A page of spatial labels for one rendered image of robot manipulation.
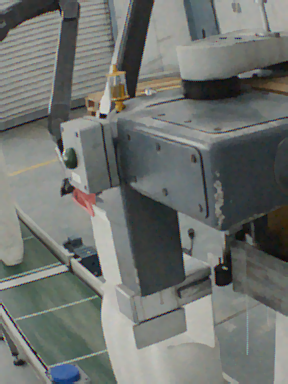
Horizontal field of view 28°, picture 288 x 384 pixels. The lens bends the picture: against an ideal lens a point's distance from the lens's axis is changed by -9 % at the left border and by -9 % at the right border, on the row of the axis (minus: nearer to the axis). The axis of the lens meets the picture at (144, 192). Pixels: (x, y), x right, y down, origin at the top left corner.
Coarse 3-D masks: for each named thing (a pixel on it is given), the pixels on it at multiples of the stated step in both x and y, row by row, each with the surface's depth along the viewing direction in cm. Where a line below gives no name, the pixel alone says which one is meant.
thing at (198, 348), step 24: (96, 216) 144; (96, 240) 149; (120, 312) 135; (192, 312) 114; (120, 336) 134; (192, 336) 117; (216, 336) 121; (120, 360) 139; (144, 360) 124; (168, 360) 117; (192, 360) 117; (216, 360) 120
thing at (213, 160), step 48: (144, 96) 87; (240, 96) 81; (144, 144) 73; (192, 144) 63; (240, 144) 62; (144, 192) 78; (192, 192) 66; (240, 192) 63; (144, 240) 85; (240, 240) 99; (144, 288) 87
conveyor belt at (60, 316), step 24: (24, 288) 249; (48, 288) 247; (72, 288) 245; (24, 312) 227; (48, 312) 226; (72, 312) 224; (96, 312) 223; (48, 336) 207; (72, 336) 206; (96, 336) 204; (48, 360) 189; (72, 360) 189; (96, 360) 188
